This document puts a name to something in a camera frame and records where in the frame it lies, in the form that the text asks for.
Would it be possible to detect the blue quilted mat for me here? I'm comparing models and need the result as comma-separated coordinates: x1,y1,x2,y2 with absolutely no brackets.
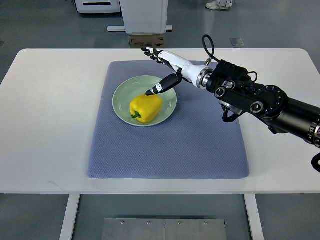
87,60,250,180

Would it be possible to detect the light green plate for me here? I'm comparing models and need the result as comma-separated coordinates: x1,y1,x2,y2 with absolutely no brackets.
112,75,177,127

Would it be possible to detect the white machine with slot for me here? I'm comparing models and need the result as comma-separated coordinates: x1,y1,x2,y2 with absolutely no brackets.
74,0,121,14

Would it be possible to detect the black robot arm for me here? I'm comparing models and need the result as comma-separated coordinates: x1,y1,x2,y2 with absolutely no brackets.
200,51,320,147

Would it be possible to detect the cardboard box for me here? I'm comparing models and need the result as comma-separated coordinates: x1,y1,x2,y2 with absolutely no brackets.
129,34,166,49

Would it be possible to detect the yellow bell pepper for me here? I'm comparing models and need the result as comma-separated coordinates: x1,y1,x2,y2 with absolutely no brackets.
129,95,163,124

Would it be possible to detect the white pedestal column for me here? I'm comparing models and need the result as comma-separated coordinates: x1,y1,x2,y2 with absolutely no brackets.
107,0,173,35

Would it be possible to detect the white table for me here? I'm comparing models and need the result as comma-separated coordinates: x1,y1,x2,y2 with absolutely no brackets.
0,49,320,240

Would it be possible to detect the white sneaker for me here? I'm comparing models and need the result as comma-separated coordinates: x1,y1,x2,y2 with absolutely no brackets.
205,0,233,11

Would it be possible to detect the grey floor plate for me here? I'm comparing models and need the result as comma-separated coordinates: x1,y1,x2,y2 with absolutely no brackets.
229,37,245,47

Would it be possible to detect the metal base plate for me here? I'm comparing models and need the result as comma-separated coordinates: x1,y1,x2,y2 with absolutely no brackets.
101,218,227,240

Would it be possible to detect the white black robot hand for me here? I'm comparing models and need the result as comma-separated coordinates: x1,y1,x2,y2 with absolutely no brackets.
141,47,213,96

